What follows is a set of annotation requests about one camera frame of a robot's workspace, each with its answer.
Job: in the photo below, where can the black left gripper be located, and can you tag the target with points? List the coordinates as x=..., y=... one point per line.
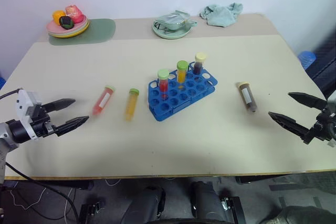
x=42, y=127

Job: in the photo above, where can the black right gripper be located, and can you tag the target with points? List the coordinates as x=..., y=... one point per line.
x=325, y=127

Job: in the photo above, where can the red labelled tube green cap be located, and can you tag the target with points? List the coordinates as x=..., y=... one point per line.
x=103, y=100

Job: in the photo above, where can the brown labelled tube yellow cap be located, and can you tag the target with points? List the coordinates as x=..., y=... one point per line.
x=247, y=96

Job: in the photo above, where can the orange labelled tube green cap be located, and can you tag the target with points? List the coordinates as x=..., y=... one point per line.
x=131, y=104

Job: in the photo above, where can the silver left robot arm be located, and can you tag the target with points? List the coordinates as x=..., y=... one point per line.
x=6, y=133

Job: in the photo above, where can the red tube with green cap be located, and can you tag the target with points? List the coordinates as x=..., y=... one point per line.
x=163, y=81

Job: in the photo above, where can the dark tube with yellow cap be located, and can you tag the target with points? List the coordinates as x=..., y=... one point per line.
x=198, y=65

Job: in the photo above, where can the blue test tube rack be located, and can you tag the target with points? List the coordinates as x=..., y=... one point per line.
x=181, y=103

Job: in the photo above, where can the orange tube with green cap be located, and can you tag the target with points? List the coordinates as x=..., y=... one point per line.
x=182, y=73

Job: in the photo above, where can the blue bottle cap object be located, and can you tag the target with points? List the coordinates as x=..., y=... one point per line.
x=307, y=60

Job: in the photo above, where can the black chair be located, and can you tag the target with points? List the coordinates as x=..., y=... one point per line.
x=324, y=64

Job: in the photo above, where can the stack of plates with fruit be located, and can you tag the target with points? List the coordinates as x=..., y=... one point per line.
x=78, y=33

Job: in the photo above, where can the light green stacked plate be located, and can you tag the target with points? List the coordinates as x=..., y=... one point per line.
x=78, y=29

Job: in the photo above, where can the pink plate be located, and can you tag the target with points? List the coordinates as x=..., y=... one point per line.
x=53, y=27

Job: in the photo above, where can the green placemat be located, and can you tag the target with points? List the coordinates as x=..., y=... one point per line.
x=101, y=31

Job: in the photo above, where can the black and green toy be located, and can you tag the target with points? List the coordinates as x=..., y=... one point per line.
x=65, y=22

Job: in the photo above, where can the orange toy fruit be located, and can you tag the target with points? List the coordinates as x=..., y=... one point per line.
x=57, y=15

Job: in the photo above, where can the pink toy apple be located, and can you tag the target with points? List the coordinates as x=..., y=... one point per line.
x=74, y=13

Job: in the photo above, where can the dark rounded robot leg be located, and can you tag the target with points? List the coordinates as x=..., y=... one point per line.
x=207, y=200
x=143, y=205

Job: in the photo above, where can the teal cloth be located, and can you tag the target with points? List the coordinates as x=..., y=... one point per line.
x=220, y=15

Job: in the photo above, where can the pale green plate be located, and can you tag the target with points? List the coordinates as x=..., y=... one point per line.
x=170, y=34

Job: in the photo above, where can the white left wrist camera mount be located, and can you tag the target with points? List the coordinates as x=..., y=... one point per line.
x=24, y=103

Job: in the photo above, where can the black table frame bar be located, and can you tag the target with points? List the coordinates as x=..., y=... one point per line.
x=262, y=179
x=52, y=183

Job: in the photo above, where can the black metal foot bracket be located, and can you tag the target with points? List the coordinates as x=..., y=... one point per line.
x=90, y=212
x=235, y=208

